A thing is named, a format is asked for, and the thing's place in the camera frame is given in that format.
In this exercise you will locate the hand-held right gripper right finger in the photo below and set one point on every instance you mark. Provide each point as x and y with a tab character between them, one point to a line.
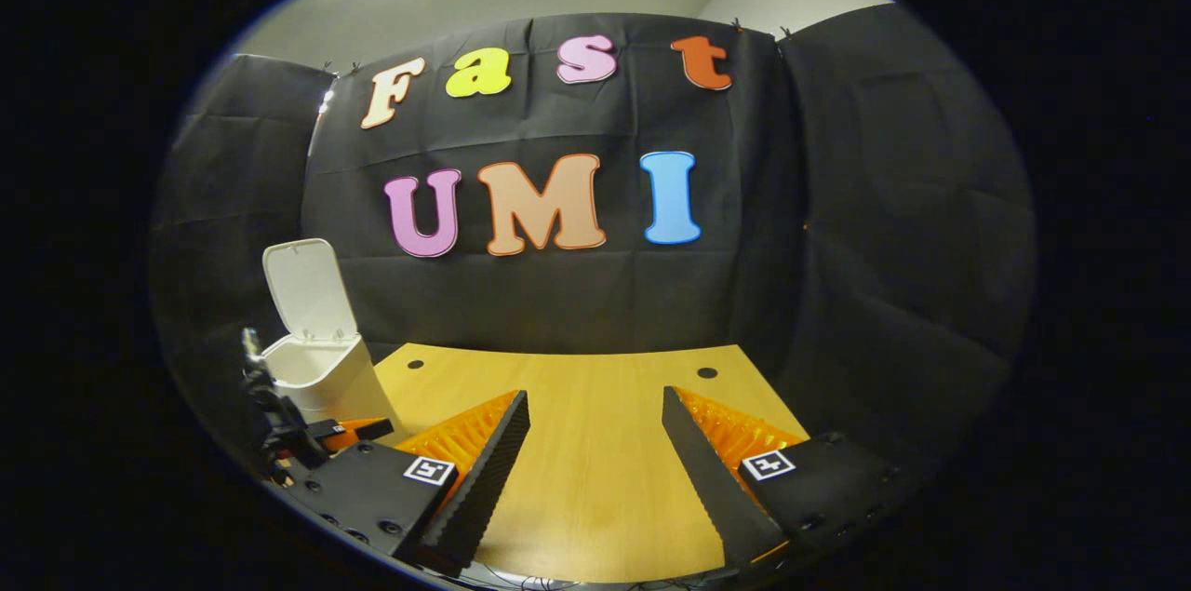
712	489

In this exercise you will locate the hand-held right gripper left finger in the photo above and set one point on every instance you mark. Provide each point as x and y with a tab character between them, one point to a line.
484	489

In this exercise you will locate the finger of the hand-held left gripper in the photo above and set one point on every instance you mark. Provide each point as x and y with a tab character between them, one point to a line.
358	431

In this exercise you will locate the white desktop garbage bin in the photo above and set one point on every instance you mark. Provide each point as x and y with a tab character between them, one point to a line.
326	382

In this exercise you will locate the wooden desktop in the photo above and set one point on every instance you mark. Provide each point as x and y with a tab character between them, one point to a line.
595	442

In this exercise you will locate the black backdrop cloth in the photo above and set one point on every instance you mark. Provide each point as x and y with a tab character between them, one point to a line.
577	293

